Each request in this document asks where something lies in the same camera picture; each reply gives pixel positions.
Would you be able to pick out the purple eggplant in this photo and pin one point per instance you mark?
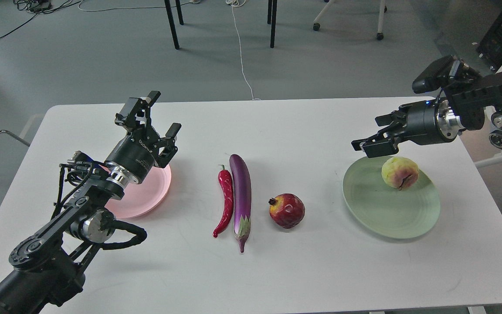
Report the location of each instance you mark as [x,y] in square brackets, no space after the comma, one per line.
[242,200]

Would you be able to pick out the black table legs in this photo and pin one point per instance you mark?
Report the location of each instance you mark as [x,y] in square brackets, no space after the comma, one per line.
[271,20]
[171,19]

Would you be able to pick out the red chili pepper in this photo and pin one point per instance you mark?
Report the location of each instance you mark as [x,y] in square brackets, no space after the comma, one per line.
[226,183]

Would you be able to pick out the green plate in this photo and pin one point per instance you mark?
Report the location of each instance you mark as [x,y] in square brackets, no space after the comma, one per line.
[386,210]

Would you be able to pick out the black table legs right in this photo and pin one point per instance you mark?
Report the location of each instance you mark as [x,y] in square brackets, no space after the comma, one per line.
[271,20]

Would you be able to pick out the red pomegranate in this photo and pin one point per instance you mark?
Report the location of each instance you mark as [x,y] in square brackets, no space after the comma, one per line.
[287,210]

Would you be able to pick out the yellow-pink peach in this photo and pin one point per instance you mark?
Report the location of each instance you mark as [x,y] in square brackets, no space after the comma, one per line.
[400,173]

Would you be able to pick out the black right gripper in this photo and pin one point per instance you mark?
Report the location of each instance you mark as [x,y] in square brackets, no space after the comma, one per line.
[424,122]

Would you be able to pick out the pink plate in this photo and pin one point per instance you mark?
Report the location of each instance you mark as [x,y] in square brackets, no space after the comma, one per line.
[140,199]

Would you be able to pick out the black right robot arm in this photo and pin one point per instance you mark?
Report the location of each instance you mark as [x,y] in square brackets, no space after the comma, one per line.
[466,96]

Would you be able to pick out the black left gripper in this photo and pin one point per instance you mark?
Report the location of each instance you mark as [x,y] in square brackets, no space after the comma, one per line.
[142,149]

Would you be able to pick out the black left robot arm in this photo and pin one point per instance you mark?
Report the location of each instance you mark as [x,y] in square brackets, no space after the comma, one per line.
[49,266]

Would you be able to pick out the black table legs left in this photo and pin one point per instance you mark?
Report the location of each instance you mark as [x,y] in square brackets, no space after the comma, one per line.
[171,19]

